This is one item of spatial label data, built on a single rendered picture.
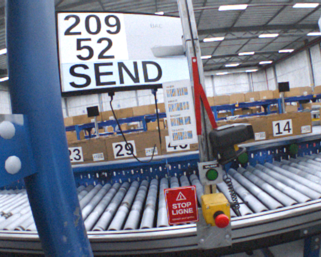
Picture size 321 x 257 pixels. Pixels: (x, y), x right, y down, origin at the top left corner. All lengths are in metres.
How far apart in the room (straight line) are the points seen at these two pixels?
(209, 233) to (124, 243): 0.30
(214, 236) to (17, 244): 0.79
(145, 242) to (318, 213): 0.65
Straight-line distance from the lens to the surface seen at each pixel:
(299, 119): 1.48
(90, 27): 0.65
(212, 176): 0.50
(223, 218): 0.48
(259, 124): 1.28
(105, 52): 0.60
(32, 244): 0.87
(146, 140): 1.10
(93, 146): 1.21
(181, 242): 0.65
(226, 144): 0.46
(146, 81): 0.57
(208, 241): 0.65
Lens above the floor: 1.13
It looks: 3 degrees down
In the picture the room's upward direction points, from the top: 8 degrees counter-clockwise
